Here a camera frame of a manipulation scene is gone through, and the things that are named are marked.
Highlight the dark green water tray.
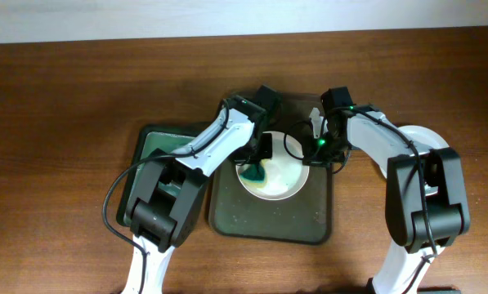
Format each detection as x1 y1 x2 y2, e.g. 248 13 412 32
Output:
116 122 208 227

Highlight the brown serving tray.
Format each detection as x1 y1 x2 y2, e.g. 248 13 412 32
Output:
208 93 333 245

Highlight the green yellow sponge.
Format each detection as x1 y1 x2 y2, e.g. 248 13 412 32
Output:
239 162 266 183

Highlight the pale green white plate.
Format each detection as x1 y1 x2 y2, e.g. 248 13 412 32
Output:
379 125 449 197

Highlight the pinkish white plate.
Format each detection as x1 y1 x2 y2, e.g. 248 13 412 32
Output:
235 131 310 201

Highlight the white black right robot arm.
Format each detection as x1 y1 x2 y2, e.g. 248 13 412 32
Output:
303 105 470 293

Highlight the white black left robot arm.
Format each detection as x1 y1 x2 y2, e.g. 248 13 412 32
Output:
118 95 281 293

